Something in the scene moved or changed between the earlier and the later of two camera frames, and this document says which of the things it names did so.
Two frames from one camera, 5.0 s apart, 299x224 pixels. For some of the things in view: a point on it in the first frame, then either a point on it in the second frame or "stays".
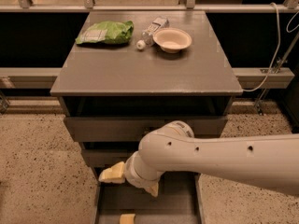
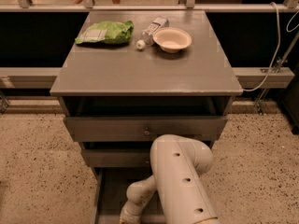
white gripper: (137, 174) to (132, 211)
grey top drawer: (135, 129) stays
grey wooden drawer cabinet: (130, 73) stays
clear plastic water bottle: (158, 22) stays
